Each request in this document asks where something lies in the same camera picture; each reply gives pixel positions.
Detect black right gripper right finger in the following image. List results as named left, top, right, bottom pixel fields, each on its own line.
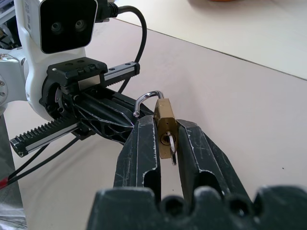
left=176, top=119, right=254, bottom=206

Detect thin black wires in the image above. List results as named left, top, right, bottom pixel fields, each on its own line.
left=7, top=135, right=82, bottom=186

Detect brass padlock with steel shackle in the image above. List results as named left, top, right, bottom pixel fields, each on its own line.
left=133, top=90, right=179, bottom=160

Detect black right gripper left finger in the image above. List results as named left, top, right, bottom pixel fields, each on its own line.
left=113, top=115, right=162, bottom=201

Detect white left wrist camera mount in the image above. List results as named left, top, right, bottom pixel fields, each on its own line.
left=13, top=0, right=99, bottom=119

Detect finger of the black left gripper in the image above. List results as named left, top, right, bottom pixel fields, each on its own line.
left=76, top=100, right=135, bottom=145
left=83, top=87, right=154, bottom=126

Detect black left wrist camera cable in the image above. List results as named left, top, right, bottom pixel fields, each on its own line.
left=95, top=0, right=148, bottom=93

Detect small silver key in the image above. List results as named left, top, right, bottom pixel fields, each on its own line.
left=167, top=131, right=177, bottom=166

